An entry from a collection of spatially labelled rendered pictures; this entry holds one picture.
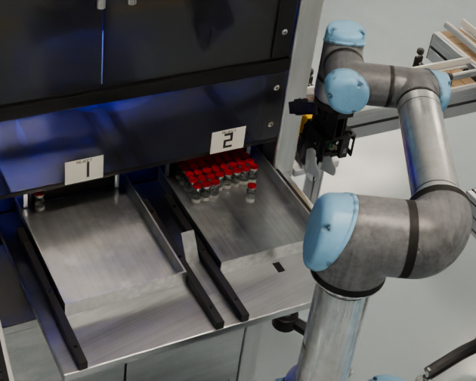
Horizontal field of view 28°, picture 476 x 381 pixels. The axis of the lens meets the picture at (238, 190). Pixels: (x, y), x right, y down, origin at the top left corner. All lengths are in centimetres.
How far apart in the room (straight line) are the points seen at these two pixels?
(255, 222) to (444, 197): 80
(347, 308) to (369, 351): 170
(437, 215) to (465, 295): 206
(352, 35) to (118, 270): 69
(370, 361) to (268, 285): 115
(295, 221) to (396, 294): 123
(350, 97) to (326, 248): 40
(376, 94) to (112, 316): 68
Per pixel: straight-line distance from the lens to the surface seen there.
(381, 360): 313
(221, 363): 272
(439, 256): 138
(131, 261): 202
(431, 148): 154
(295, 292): 200
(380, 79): 168
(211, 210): 216
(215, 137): 212
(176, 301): 195
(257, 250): 208
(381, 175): 385
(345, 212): 135
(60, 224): 211
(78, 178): 204
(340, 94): 165
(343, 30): 175
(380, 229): 135
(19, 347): 234
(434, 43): 293
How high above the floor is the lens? 228
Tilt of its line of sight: 39 degrees down
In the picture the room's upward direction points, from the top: 8 degrees clockwise
